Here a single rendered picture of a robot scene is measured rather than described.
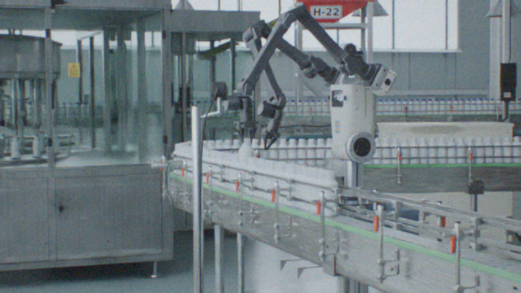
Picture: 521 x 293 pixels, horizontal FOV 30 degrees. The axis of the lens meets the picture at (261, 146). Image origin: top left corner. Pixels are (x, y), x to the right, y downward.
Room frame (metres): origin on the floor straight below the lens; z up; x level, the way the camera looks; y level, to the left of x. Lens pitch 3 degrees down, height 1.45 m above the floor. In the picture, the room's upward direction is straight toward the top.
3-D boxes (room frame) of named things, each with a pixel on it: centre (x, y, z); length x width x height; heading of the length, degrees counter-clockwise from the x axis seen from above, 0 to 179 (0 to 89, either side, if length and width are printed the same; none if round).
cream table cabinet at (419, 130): (8.81, -1.62, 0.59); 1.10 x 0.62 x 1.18; 92
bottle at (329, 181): (3.61, -0.25, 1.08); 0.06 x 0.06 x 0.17
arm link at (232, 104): (4.49, 0.11, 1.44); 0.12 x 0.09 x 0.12; 111
